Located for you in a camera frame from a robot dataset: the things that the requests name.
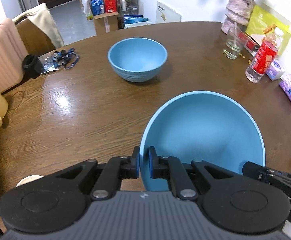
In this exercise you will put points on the blue carton box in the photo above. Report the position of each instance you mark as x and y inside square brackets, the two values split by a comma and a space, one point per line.
[97, 7]

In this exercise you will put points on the red label water bottle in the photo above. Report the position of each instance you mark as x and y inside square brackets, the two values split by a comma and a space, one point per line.
[261, 61]

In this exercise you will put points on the wooden chair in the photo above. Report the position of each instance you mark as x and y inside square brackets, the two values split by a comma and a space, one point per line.
[34, 39]

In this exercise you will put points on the drinking glass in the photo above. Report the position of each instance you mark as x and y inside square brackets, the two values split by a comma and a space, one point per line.
[235, 42]

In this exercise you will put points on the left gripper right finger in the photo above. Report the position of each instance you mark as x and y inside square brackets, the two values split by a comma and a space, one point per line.
[173, 171]

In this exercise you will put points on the flower vase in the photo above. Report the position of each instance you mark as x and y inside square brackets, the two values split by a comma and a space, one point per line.
[239, 12]

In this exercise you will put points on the blue bowl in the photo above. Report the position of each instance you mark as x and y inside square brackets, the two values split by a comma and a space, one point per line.
[137, 59]
[201, 125]

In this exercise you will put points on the brown rubber band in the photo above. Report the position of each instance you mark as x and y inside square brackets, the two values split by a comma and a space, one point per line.
[16, 100]

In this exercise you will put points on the wire storage rack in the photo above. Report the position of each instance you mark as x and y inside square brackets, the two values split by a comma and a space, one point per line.
[126, 8]

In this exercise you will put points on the beige cloth on chair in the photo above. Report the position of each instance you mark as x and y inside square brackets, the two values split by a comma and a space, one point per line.
[41, 17]

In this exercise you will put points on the red flat box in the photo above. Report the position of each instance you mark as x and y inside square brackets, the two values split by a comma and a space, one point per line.
[252, 46]

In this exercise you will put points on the black cup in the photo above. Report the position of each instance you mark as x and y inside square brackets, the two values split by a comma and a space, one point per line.
[32, 66]

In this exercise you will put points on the pink suitcase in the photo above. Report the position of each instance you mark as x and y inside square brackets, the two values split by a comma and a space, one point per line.
[12, 54]

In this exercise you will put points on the cardboard box on floor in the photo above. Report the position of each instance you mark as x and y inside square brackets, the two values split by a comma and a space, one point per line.
[105, 23]

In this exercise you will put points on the cream plate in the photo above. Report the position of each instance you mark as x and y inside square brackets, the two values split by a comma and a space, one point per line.
[28, 179]

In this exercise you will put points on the red carton box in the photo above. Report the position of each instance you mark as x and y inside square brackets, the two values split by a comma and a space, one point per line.
[110, 6]

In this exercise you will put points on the green snack box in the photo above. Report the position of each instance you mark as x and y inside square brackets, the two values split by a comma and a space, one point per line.
[264, 21]

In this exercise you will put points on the purple tissue pack far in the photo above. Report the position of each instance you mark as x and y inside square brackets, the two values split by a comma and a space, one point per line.
[274, 71]

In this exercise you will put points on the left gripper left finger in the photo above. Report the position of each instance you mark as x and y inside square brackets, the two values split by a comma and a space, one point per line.
[109, 176]

